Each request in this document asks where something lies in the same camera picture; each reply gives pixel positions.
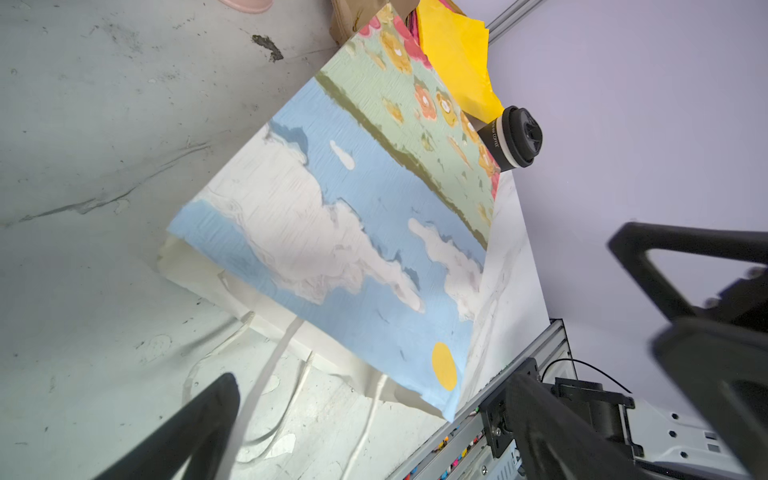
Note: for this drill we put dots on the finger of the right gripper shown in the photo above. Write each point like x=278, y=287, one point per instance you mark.
x=742, y=300
x=722, y=370

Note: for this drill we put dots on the stacked brown cup carriers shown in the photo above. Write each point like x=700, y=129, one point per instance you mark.
x=349, y=16

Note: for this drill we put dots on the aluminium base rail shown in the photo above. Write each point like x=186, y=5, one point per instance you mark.
x=477, y=444

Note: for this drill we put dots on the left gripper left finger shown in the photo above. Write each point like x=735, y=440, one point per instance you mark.
x=193, y=441

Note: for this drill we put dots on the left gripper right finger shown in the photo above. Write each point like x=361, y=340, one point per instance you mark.
x=554, y=442

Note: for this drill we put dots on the painted paper gift bag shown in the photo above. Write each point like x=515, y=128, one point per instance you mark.
x=355, y=221

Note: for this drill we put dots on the yellow napkin stack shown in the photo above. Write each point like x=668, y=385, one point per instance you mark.
x=457, y=47

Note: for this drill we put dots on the paper coffee cup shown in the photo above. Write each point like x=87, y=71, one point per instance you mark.
x=514, y=139

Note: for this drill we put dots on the pink straw bucket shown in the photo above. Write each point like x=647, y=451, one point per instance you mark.
x=249, y=6

